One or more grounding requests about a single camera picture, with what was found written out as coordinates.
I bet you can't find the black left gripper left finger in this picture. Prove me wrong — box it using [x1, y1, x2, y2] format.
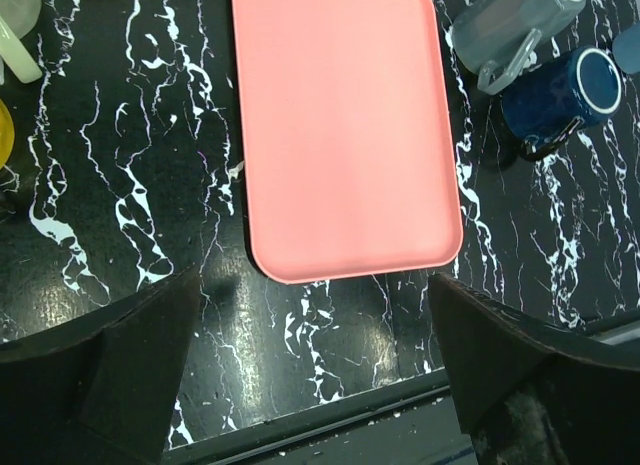
[1, 267, 200, 464]

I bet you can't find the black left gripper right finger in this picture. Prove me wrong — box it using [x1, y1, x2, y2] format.
[428, 274, 639, 464]

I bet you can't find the grey mug white inside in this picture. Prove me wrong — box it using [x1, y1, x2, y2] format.
[451, 0, 586, 95]

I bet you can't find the light blue plastic cup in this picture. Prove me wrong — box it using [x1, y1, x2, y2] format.
[612, 22, 640, 75]

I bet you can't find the pink plastic tray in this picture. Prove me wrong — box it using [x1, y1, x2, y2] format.
[232, 0, 463, 284]

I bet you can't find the pale green mug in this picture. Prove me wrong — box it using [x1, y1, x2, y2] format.
[1, 0, 42, 84]

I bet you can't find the yellow mug black handle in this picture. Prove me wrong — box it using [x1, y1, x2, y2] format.
[0, 101, 15, 168]

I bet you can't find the dark blue speckled mug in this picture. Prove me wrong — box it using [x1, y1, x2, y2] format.
[501, 46, 623, 162]

